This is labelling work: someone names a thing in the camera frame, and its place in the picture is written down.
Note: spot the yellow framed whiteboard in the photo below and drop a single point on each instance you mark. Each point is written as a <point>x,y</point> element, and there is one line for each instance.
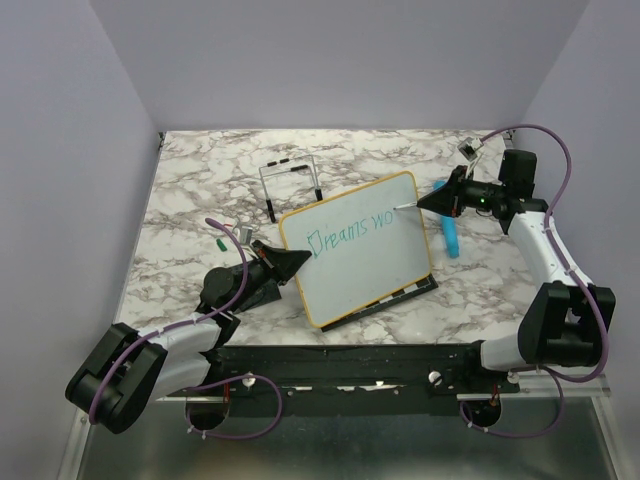
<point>364,246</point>

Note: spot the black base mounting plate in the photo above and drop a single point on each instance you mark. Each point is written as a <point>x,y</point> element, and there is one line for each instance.
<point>344,380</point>

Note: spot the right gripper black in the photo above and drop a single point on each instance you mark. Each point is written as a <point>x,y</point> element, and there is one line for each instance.
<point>449,200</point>

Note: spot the white whiteboard marker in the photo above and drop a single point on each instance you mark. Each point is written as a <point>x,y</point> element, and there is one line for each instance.
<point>406,206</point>

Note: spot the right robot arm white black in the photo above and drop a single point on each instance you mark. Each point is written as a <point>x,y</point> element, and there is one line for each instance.
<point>569,316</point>

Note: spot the green marker cap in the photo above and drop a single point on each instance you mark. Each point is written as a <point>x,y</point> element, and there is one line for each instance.
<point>220,245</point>

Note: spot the black white chessboard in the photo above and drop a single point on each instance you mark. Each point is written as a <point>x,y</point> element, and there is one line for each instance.
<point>414,290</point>

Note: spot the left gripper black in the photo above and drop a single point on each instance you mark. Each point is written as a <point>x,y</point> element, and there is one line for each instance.
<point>279,264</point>

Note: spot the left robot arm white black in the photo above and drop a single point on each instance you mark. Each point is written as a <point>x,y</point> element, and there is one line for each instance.
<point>128,368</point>

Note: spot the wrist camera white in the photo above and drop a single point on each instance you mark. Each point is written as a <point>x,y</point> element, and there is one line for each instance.
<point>243,232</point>
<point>470,147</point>

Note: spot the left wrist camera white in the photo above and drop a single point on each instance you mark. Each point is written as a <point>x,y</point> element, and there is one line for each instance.
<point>243,232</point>

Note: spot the blue cylindrical eraser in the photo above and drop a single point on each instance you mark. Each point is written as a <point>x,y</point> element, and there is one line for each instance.
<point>449,231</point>

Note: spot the dark grey lego baseplate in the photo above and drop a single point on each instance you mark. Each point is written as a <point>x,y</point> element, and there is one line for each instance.
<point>263,295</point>

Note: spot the aluminium rail frame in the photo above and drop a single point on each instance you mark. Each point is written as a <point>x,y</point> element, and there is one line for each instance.
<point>207,181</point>

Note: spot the wire whiteboard stand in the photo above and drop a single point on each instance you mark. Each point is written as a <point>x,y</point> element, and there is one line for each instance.
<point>290,176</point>

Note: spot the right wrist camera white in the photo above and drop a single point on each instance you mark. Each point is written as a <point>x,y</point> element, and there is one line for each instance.
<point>470,147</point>

